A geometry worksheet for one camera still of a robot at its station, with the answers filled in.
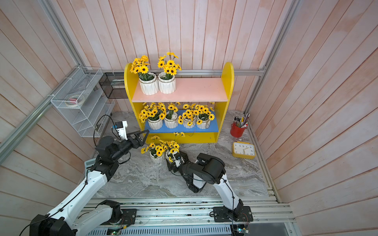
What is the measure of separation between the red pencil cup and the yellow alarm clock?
0.31ft

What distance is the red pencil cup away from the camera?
96 centimetres

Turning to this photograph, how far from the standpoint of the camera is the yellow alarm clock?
3.13ft
